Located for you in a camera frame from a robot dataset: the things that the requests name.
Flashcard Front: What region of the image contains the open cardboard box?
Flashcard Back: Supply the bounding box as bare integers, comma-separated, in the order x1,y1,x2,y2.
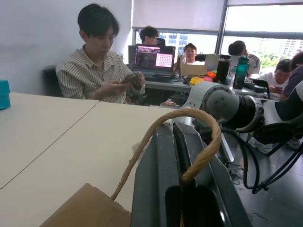
176,55,208,78

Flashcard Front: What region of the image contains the person in striped shirt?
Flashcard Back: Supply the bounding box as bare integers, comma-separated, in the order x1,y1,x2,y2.
55,3,147,105

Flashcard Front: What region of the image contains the white sneaker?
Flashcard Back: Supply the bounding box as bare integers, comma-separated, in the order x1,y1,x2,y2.
248,136,273,155

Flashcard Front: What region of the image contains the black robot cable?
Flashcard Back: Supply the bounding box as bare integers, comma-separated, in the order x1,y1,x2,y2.
222,129,303,195

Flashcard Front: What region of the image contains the person in striped jacket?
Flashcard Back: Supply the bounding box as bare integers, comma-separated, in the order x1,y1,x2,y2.
228,40,261,77

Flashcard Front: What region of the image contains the teal box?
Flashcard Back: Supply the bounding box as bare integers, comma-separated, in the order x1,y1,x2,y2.
0,80,11,111

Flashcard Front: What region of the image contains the open black laptop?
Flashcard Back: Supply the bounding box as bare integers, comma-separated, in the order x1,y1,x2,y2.
131,44,180,83

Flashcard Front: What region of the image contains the person with black hair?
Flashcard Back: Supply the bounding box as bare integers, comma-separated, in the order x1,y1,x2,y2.
139,26,160,46

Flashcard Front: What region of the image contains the brown paper bag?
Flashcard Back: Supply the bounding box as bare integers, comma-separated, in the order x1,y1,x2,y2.
39,107,222,227

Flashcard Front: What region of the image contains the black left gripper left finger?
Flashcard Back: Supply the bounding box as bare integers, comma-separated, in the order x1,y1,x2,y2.
131,122,183,227

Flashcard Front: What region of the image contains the dark smartphone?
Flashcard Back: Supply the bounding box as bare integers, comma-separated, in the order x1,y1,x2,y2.
121,71,143,85

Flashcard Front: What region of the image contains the black office chair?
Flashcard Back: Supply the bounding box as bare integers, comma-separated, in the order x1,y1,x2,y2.
42,65,64,98

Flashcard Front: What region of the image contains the person in purple shirt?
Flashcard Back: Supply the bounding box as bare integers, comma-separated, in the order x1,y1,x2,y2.
279,50,303,102

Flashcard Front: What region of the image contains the person in white t-shirt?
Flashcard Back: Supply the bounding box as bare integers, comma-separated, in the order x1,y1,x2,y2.
183,43,205,66

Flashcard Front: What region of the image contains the person in white shirt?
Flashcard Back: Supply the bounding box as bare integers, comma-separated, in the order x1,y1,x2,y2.
257,58,293,94

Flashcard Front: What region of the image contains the black drink bottle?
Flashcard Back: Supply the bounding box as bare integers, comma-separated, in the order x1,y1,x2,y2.
214,54,232,85

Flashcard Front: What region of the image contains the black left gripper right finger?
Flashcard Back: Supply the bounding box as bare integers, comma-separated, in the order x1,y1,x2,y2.
172,122,253,227

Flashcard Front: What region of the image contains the white roller blind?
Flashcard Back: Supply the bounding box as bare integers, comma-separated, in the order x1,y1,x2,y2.
132,0,226,32

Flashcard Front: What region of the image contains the teal drink bottle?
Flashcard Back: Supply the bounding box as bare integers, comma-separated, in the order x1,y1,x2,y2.
232,55,250,90

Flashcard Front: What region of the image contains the colourful snack packet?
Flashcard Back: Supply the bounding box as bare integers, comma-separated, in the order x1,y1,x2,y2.
162,99,181,107

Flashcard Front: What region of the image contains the yellow plush toy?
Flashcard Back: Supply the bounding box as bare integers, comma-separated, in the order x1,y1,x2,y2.
189,76,205,86

